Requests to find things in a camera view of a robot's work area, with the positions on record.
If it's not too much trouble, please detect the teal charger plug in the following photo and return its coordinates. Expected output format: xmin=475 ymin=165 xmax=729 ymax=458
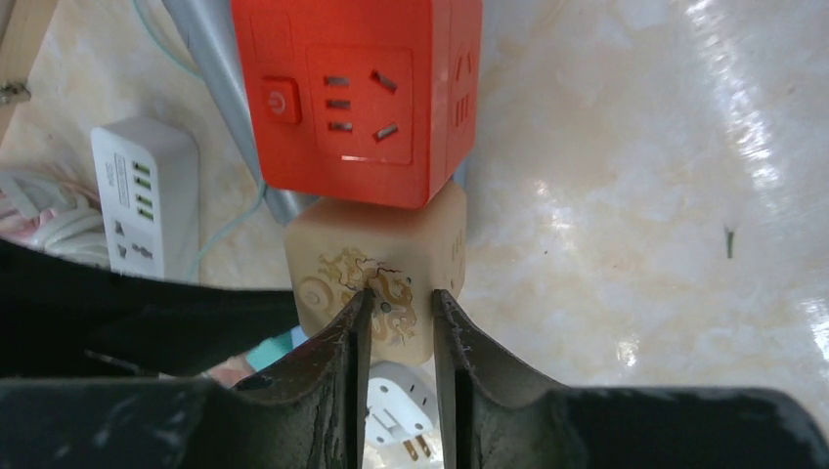
xmin=245 ymin=326 xmax=308 ymax=371

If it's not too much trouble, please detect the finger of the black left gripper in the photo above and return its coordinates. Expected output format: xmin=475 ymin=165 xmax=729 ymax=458
xmin=1 ymin=241 xmax=298 ymax=377

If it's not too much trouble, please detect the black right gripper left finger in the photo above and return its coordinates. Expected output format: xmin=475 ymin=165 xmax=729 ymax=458
xmin=1 ymin=291 xmax=373 ymax=468

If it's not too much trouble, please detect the red cube socket adapter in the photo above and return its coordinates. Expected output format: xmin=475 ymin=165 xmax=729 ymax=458
xmin=231 ymin=0 xmax=483 ymax=209

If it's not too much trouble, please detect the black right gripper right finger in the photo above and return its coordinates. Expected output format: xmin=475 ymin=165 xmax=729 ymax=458
xmin=431 ymin=289 xmax=828 ymax=468

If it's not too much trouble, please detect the orange pink charger plug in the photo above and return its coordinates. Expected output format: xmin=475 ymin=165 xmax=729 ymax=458
xmin=200 ymin=356 xmax=256 ymax=388

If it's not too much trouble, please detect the white power strip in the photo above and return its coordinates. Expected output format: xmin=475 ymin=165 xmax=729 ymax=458
xmin=90 ymin=116 xmax=200 ymax=282

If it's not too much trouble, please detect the wooden cube socket adapter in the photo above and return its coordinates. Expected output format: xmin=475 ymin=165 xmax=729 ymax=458
xmin=284 ymin=181 xmax=467 ymax=366

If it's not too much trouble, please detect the wooden chessboard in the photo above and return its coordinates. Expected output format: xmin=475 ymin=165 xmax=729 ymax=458
xmin=1 ymin=0 xmax=58 ymax=141

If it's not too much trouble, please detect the white charger plug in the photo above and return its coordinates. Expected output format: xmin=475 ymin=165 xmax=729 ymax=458
xmin=365 ymin=362 xmax=439 ymax=463

